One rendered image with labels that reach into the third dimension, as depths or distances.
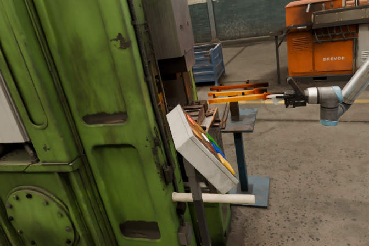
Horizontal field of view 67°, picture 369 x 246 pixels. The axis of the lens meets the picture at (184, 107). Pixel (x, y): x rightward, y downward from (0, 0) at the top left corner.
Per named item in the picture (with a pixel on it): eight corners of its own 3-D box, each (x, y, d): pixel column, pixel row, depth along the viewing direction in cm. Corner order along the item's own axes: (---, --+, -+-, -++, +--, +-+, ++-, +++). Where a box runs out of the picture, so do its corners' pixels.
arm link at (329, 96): (343, 106, 146) (344, 89, 143) (317, 108, 150) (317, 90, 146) (339, 100, 155) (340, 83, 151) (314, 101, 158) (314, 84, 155)
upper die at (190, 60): (195, 62, 171) (193, 47, 167) (187, 72, 153) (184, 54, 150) (134, 70, 184) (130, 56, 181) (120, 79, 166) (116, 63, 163)
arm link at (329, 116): (342, 121, 157) (344, 101, 153) (334, 129, 151) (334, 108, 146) (325, 117, 164) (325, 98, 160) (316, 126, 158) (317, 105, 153)
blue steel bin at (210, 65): (226, 74, 603) (222, 40, 578) (218, 86, 535) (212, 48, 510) (176, 78, 648) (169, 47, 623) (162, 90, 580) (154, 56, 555)
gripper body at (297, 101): (284, 108, 156) (307, 107, 152) (283, 94, 153) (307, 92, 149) (283, 103, 162) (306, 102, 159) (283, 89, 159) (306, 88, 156)
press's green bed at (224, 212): (233, 210, 226) (225, 161, 210) (227, 249, 193) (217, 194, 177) (169, 207, 244) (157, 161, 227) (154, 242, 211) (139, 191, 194)
